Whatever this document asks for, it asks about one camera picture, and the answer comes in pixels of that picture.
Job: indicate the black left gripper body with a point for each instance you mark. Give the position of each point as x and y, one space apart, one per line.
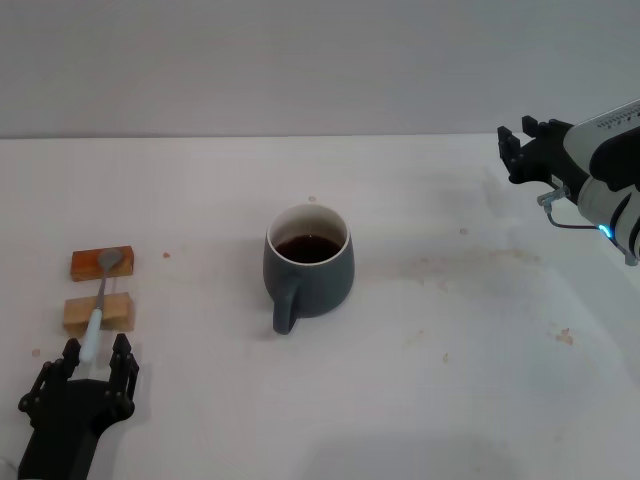
65 430

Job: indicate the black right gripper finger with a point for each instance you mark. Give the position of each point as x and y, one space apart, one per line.
507 145
531 127

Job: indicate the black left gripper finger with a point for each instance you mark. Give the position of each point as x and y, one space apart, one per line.
122 370
70 357

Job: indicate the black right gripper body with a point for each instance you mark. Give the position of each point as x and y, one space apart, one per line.
547 157

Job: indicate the grey ceramic cup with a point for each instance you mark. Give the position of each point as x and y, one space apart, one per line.
315 290

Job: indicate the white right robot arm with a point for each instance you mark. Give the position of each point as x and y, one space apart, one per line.
610 215

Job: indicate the light wooden block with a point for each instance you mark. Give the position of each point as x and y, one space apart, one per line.
120 312

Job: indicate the reddish brown wooden block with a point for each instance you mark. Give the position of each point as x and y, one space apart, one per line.
82 262

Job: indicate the dark coffee liquid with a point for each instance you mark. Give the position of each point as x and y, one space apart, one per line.
306 249

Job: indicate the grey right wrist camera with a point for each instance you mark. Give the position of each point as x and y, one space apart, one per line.
610 135

